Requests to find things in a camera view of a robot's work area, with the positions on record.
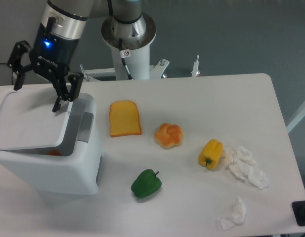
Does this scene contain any white trash can body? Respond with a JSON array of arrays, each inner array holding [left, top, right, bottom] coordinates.
[[0, 93, 103, 195]]

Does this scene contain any knotted bread roll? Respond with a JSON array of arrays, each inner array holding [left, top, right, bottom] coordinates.
[[154, 123, 184, 149]]

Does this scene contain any orange toast slice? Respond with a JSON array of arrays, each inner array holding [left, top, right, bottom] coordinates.
[[109, 100, 142, 137]]

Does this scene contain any white stand foot post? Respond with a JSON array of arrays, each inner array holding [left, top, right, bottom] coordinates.
[[191, 55, 200, 78]]

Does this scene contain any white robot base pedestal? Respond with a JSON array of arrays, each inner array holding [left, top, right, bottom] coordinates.
[[80, 13, 170, 81]]

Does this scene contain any white trash can lid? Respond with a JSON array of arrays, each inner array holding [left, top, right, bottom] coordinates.
[[0, 88, 73, 151]]

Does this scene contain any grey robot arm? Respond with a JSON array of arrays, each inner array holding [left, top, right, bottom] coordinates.
[[7, 0, 146, 113]]

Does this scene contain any green bell pepper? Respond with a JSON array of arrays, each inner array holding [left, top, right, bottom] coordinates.
[[131, 169, 162, 198]]

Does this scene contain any white frame leg right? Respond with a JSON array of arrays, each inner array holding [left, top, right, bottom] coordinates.
[[286, 100, 305, 133]]

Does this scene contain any orange item inside bin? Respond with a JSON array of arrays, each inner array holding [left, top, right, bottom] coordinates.
[[46, 150, 61, 156]]

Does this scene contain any large crumpled white tissue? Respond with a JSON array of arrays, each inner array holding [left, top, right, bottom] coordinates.
[[221, 146, 269, 190]]

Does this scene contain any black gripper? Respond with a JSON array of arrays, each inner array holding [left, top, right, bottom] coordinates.
[[7, 24, 84, 113]]

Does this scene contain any yellow bell pepper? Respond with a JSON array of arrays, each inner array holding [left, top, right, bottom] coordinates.
[[198, 139, 223, 170]]

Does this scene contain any robot base cable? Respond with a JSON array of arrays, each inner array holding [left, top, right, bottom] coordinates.
[[118, 38, 134, 80]]

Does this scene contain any black device at edge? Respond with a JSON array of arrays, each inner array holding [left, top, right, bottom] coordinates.
[[291, 200, 305, 226]]

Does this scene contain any small crumpled white tissue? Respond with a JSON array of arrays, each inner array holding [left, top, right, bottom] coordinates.
[[219, 196, 247, 231]]

